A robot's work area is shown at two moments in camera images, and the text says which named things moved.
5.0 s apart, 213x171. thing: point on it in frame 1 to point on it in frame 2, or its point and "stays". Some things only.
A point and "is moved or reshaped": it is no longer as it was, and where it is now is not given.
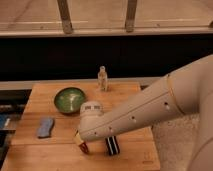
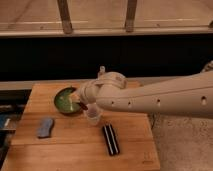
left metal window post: [65, 16] stays
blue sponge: [46, 125] stays
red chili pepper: [84, 148] is moved or reshaped
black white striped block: [112, 145] stays
